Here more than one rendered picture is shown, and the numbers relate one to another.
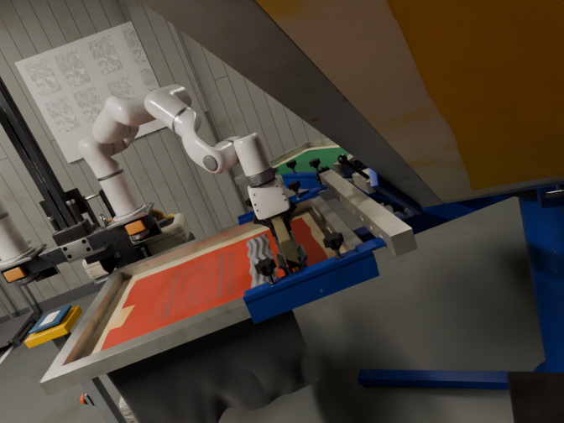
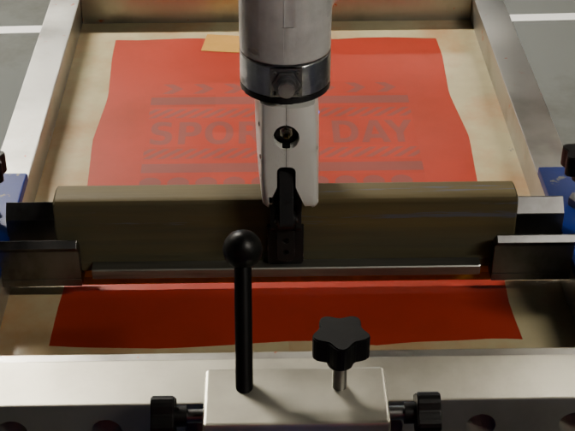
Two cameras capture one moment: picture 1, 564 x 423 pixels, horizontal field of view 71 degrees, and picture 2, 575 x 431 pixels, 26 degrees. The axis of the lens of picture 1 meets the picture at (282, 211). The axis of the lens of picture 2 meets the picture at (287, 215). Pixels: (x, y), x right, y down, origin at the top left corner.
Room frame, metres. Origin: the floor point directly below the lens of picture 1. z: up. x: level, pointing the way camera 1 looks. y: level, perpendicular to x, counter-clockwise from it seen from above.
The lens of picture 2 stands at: (1.08, -0.90, 1.65)
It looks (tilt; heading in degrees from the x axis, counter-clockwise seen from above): 34 degrees down; 90
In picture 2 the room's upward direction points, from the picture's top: straight up
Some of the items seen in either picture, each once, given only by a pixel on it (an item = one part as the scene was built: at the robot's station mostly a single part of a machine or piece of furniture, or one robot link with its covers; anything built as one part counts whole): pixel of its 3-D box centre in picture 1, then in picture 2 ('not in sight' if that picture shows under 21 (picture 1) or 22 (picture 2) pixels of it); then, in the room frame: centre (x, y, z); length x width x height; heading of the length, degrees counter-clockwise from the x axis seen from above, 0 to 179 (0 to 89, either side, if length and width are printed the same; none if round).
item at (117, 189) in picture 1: (122, 194); not in sight; (1.49, 0.54, 1.21); 0.16 x 0.13 x 0.15; 3
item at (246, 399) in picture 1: (227, 386); not in sight; (0.87, 0.29, 0.74); 0.46 x 0.04 x 0.42; 91
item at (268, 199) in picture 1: (268, 195); (285, 126); (1.08, 0.02, 1.12); 0.10 x 0.08 x 0.11; 91
